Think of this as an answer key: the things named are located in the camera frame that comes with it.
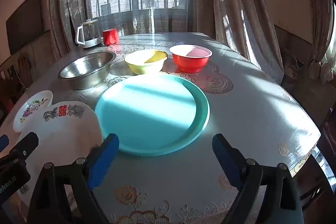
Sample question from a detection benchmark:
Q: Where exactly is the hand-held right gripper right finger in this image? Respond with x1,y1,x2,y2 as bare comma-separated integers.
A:
212,133,305,224

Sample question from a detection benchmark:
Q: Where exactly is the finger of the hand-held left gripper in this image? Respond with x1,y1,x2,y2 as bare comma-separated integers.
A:
9,132,39,161
0,135,9,153

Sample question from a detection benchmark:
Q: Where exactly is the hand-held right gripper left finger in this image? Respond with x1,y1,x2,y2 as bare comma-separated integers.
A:
28,133,120,224

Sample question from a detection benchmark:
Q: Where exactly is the small white floral plate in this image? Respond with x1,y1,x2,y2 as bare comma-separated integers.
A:
13,90,54,133

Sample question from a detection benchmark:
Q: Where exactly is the large white printed plate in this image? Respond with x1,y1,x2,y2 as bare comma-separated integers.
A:
16,101,104,203

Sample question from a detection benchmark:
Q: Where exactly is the teal round plate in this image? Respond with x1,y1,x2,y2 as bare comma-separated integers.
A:
94,74,210,157

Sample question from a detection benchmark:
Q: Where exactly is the stainless steel bowl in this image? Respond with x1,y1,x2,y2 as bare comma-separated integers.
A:
58,51,117,90

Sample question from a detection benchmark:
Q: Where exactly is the yellow bowl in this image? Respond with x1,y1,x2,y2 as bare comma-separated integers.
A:
124,50,168,75

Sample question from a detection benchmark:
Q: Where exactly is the red bowl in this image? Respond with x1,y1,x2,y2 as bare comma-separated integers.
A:
169,44,213,73

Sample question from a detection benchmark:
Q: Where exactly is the lace tablecloth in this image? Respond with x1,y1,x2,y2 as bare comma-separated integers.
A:
0,32,322,224

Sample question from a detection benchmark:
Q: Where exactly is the cluttered wooden shelf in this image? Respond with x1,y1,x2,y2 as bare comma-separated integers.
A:
0,48,34,109

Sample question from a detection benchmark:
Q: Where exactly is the dark wooden chair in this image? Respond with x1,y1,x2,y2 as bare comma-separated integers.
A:
297,106,336,201

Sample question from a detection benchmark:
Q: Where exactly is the red mug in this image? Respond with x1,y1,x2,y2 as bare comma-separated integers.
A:
102,28,119,46

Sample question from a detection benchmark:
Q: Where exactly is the brown curtain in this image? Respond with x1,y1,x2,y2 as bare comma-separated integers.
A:
193,0,285,83
46,0,88,62

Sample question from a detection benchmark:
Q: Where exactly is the side window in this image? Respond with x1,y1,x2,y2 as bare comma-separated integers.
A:
325,0,336,64

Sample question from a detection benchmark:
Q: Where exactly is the tied beige curtain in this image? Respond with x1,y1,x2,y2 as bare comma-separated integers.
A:
306,0,336,83

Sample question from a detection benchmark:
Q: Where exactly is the wall television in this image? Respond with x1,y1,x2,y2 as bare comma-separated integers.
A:
6,0,44,55

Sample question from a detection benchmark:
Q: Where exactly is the glass kettle white handle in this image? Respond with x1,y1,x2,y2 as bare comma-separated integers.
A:
75,19,103,49

